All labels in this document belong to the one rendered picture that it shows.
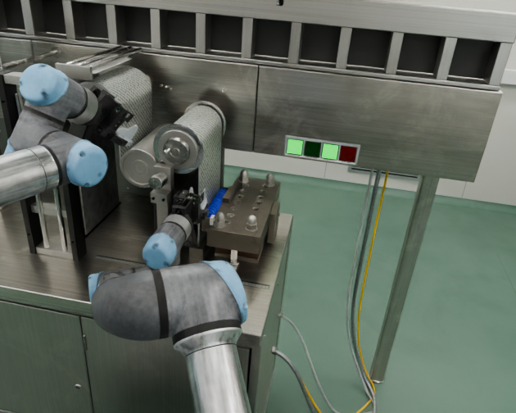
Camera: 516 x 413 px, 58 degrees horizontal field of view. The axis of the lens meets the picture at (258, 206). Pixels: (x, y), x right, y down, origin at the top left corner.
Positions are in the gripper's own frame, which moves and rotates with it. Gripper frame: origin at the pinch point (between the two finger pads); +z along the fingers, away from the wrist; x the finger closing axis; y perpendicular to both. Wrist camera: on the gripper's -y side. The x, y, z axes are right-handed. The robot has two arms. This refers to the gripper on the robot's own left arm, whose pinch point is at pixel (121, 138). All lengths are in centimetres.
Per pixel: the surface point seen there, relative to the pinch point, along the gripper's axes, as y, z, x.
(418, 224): 44, 82, -73
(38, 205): -32.7, 12.4, 12.6
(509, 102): 187, 269, -73
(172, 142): 6.8, 12.5, -5.4
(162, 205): -9.0, 20.2, -12.5
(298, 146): 32, 48, -24
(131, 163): -6.3, 18.5, 2.7
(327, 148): 38, 48, -32
